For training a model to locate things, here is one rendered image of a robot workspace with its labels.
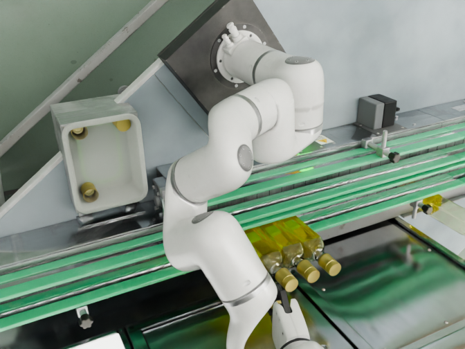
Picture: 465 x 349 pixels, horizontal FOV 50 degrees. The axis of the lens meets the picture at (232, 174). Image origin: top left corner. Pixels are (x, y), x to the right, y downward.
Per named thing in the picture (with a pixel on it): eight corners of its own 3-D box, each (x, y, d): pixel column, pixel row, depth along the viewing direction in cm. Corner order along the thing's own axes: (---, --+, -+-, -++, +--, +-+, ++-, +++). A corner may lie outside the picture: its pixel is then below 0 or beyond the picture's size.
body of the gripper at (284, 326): (316, 375, 93) (297, 332, 103) (320, 334, 88) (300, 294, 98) (277, 382, 92) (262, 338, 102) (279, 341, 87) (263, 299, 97)
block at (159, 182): (152, 211, 126) (161, 224, 120) (149, 179, 122) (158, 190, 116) (166, 208, 127) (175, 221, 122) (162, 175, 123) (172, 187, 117)
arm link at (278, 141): (263, 99, 81) (266, 185, 88) (333, 61, 97) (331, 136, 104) (219, 90, 86) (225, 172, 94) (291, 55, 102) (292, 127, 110)
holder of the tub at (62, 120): (74, 217, 124) (80, 233, 118) (54, 114, 112) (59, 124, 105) (140, 201, 131) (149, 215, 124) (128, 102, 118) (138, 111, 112)
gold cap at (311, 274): (296, 274, 114) (306, 285, 111) (296, 262, 113) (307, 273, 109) (308, 270, 116) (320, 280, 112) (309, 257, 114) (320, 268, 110)
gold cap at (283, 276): (274, 282, 112) (284, 294, 109) (275, 270, 110) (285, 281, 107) (288, 278, 113) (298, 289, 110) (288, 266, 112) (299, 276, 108)
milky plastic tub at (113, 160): (70, 200, 121) (77, 217, 114) (53, 113, 111) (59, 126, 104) (139, 184, 128) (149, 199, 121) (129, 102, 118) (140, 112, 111)
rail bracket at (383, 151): (358, 147, 141) (390, 165, 130) (360, 122, 137) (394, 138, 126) (369, 144, 142) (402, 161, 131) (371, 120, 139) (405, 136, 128)
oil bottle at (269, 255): (225, 236, 131) (265, 282, 114) (225, 218, 129) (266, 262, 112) (244, 230, 133) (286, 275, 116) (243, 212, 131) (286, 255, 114)
